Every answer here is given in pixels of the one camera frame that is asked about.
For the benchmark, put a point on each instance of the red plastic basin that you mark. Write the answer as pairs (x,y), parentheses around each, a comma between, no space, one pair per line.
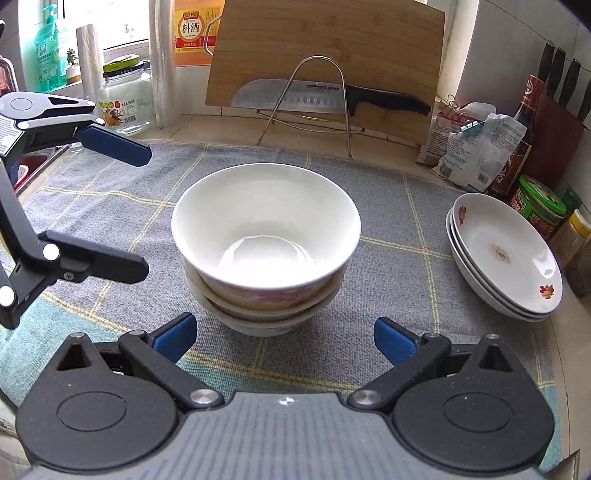
(27,173)

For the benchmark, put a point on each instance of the dark vinegar bottle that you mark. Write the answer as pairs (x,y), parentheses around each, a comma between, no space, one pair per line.
(517,170)

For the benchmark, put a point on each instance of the grey checked cloth mat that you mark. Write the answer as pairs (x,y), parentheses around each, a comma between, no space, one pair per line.
(406,221)

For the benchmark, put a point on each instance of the yellow lid spice jar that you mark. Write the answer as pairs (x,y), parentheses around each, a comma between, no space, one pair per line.
(572,240)

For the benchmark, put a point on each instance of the green dish soap bottle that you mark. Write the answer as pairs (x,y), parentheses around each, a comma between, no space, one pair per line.
(48,55)

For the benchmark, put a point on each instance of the small plastic bag roll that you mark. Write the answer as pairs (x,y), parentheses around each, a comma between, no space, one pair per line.
(90,60)

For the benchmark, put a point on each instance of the bamboo cutting board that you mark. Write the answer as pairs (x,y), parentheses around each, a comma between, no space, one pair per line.
(323,37)

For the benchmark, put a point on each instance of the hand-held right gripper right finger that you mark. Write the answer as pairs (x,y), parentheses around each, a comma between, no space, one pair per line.
(392,339)

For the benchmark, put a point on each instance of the green cap bottle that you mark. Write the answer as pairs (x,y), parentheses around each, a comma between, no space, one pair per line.
(572,201)

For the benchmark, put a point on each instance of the orange cooking wine bottle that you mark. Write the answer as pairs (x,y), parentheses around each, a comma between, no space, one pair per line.
(189,32)

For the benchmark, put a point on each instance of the white and blue salt bag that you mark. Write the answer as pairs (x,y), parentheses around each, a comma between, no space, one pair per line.
(480,152)

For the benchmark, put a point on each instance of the red and white food bag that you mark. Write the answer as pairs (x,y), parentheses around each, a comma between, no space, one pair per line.
(438,134)

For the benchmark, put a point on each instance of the small green plant ornament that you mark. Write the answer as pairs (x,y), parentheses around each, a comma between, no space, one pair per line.
(71,60)

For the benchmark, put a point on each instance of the green lid sauce jar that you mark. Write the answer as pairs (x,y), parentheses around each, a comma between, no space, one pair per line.
(538,198)

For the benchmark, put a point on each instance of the dark brown knife block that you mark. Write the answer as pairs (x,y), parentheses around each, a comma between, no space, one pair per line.
(558,138)

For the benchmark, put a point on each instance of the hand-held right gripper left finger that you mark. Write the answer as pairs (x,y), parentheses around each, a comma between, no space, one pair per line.
(178,339)

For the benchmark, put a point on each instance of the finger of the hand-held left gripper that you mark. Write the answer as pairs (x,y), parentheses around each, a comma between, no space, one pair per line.
(106,267)
(115,145)

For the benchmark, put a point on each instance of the green binder clip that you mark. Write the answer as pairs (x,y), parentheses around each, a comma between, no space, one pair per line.
(468,128)

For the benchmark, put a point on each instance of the clear glass jar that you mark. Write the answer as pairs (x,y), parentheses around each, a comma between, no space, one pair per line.
(124,101)

